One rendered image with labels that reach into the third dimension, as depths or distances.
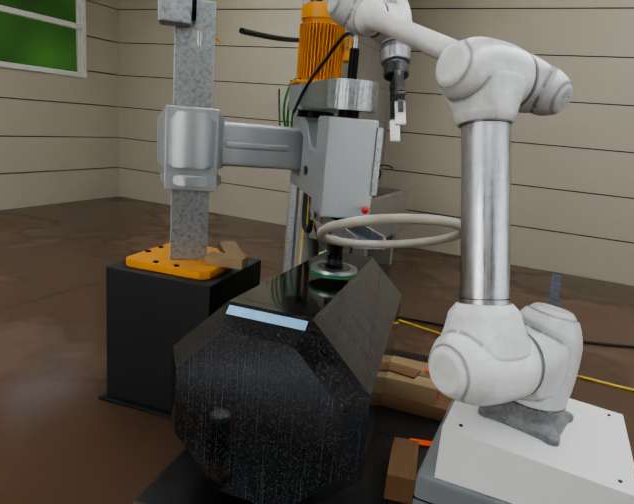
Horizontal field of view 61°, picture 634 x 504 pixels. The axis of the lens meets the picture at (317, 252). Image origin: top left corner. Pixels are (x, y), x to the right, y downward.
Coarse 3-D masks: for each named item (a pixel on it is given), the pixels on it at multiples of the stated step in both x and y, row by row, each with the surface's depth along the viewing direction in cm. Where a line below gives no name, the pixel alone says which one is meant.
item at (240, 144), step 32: (160, 128) 266; (192, 128) 261; (224, 128) 273; (256, 128) 277; (288, 128) 282; (160, 160) 270; (192, 160) 264; (224, 160) 277; (256, 160) 281; (288, 160) 286
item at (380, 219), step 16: (336, 224) 161; (352, 224) 158; (368, 224) 156; (432, 224) 156; (448, 224) 158; (336, 240) 190; (352, 240) 196; (368, 240) 199; (400, 240) 198; (416, 240) 195; (432, 240) 191; (448, 240) 185
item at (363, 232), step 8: (320, 216) 249; (336, 232) 221; (344, 232) 209; (352, 232) 228; (360, 232) 226; (368, 232) 216; (376, 232) 207; (384, 240) 199; (360, 248) 198; (368, 248) 199; (376, 248) 199; (384, 248) 200
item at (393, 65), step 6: (396, 60) 158; (402, 60) 158; (384, 66) 160; (390, 66) 158; (396, 66) 157; (402, 66) 157; (408, 66) 160; (384, 72) 160; (390, 72) 158; (408, 72) 159; (384, 78) 162; (390, 78) 161
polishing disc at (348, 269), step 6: (312, 264) 247; (318, 264) 248; (324, 264) 249; (342, 264) 252; (348, 264) 253; (318, 270) 239; (324, 270) 239; (330, 270) 240; (336, 270) 241; (342, 270) 242; (348, 270) 242; (354, 270) 243
